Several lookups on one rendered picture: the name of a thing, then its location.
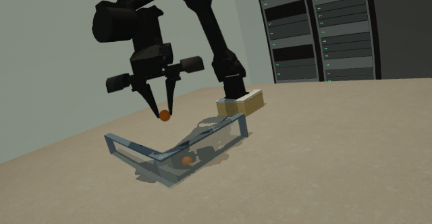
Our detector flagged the clear glass l-shaped low walls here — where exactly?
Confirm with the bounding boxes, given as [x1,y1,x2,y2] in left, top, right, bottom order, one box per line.
[105,116,248,190]

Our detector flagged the clear l-shaped corner wall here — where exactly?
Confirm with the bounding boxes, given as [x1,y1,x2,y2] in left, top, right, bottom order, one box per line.
[104,113,246,162]

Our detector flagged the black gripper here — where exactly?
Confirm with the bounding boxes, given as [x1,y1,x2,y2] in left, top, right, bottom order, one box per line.
[106,35,204,118]

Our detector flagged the brown ball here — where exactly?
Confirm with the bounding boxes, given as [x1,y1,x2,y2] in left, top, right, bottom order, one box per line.
[159,110,170,121]

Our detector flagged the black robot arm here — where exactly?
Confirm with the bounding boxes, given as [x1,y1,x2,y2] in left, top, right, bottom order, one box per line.
[92,0,249,99]

